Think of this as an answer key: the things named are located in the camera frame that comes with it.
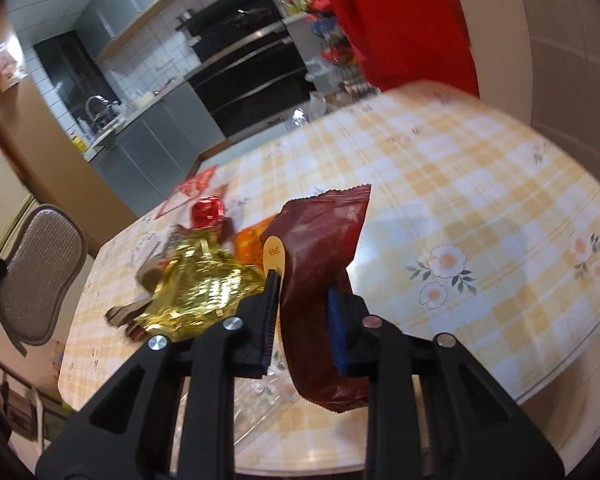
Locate gold foil bag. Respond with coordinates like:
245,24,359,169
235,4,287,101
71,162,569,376
135,230,265,341

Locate dark red snack bag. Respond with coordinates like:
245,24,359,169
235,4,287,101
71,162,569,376
261,184,372,413

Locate clear plastic tray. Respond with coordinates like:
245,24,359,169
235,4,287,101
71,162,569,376
234,344,299,454

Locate grey mesh chair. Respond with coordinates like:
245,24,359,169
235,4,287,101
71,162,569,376
0,204,87,356

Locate grey kitchen cabinets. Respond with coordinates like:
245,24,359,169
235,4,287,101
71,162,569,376
91,82,226,217

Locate chrome kitchen faucet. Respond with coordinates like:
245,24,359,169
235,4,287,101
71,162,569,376
85,94,121,132

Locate yellow checked floral tablecloth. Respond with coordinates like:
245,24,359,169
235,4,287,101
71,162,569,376
210,82,600,469

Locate orange snack packet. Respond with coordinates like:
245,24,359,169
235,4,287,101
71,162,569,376
234,216,274,271

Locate red and white flat packet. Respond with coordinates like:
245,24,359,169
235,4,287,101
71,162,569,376
154,165,230,224

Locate crushed red soda can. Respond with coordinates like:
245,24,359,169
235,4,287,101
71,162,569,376
189,195,225,230

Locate black built-in oven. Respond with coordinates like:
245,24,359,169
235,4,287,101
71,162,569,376
178,0,315,138

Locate red hanging apron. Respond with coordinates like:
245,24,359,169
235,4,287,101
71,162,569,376
327,0,479,96

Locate wire storage rack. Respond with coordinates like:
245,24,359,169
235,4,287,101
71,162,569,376
306,12,380,104

